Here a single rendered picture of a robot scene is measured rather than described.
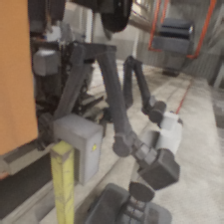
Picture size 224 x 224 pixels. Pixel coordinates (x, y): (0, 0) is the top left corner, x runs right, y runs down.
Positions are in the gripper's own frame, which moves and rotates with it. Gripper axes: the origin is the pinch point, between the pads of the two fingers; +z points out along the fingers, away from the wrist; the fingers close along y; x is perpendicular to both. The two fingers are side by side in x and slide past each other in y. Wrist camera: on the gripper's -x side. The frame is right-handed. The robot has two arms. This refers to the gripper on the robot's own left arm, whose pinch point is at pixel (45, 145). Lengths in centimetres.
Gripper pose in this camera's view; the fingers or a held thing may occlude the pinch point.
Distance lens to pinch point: 97.7
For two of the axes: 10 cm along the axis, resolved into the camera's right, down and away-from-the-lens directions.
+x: 7.1, 7.0, -0.7
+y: -4.3, 3.5, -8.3
